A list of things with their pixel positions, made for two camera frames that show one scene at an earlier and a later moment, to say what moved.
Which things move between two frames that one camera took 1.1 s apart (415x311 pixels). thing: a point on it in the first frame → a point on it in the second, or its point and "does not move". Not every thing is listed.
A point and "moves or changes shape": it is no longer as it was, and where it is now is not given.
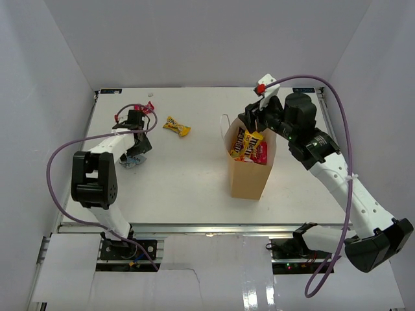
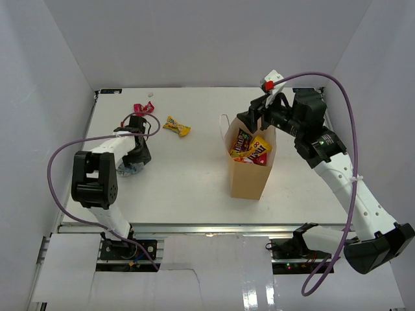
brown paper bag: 248,179 does not move
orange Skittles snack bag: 243,159 does not move
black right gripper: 253,113 does not move
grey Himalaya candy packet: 129,162 moves or changes shape
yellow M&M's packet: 172,124 does not move
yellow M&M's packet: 251,140 moves or changes shape
